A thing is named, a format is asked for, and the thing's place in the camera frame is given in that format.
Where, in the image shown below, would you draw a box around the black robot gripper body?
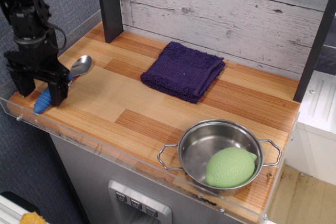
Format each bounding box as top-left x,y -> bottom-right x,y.
4,28 -> 69,84

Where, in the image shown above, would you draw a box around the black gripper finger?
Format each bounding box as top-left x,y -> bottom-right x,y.
9,68 -> 35,97
48,81 -> 69,106

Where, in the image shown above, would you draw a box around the blue handled metal spoon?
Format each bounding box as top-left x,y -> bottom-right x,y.
33,55 -> 92,114

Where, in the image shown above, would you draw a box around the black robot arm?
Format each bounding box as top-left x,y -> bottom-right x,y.
1,0 -> 70,106

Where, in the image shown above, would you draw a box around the violet folded cloth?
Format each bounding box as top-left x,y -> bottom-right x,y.
140,41 -> 225,104

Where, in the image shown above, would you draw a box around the clear acrylic table guard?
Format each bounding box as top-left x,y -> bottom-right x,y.
1,94 -> 299,223

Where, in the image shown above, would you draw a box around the grey cabinet with dispenser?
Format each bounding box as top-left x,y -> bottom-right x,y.
51,135 -> 239,223

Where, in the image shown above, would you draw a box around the yellow object at corner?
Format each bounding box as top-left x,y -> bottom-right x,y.
19,212 -> 47,224

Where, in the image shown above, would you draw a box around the stainless steel pot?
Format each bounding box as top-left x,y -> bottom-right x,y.
157,119 -> 283,197

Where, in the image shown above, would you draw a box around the green plastic lime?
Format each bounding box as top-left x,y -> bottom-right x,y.
206,147 -> 257,188

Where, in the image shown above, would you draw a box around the white appliance at right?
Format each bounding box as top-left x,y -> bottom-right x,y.
284,71 -> 335,185

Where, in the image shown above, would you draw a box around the dark left shelf post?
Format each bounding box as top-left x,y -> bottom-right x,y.
99,0 -> 123,43

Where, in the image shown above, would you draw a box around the dark shelf post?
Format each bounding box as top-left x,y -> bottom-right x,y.
293,0 -> 335,102
99,0 -> 123,43

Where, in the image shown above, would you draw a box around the dark right shelf post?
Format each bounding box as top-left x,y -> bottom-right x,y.
293,0 -> 335,102

